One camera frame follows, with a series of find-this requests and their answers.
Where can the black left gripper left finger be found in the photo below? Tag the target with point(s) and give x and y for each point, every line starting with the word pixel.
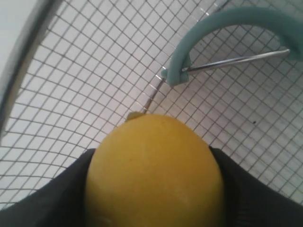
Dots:
pixel 59 203

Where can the yellow lemon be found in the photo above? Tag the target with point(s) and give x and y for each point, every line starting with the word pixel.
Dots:
pixel 154 171

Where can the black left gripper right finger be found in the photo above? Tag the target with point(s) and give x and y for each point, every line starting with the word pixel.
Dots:
pixel 250 203

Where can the oval wire mesh basket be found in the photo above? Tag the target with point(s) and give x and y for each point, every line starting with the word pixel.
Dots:
pixel 99 60

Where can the teal handled peeler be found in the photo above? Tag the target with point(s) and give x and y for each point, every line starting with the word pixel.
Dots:
pixel 288 29

